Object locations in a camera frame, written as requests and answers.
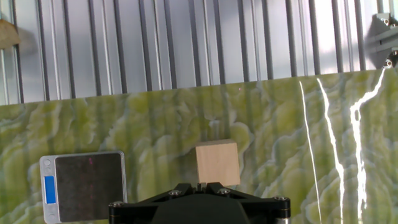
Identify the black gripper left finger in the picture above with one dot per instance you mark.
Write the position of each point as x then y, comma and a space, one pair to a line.
140, 203

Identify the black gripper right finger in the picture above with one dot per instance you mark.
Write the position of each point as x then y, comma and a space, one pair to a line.
258, 203

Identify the wooden cube block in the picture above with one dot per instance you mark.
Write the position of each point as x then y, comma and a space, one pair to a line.
217, 163

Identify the silver digital pocket scale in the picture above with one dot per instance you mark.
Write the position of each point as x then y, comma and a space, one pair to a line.
87, 186

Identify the green marble pattern mat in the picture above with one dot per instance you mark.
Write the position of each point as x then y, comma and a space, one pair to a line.
280, 155

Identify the small wooden bead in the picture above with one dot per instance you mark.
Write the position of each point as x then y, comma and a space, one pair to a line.
7, 34

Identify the grey metal bracket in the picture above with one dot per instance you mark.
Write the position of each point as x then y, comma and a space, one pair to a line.
379, 40

